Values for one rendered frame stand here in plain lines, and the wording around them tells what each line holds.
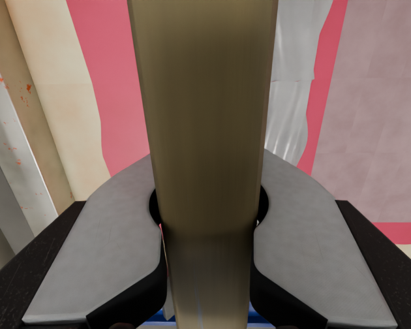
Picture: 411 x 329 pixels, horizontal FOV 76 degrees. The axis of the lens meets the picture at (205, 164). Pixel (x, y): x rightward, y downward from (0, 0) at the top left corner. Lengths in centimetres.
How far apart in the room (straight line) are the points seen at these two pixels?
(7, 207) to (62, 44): 177
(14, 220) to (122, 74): 185
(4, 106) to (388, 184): 38
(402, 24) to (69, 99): 29
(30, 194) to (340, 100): 32
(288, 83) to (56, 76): 21
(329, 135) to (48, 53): 27
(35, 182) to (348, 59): 31
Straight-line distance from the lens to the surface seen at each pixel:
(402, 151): 33
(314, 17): 25
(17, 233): 214
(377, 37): 28
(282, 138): 27
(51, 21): 28
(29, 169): 30
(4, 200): 197
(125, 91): 27
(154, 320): 41
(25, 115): 29
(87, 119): 29
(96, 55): 27
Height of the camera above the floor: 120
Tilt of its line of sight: 59 degrees down
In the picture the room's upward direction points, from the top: 177 degrees counter-clockwise
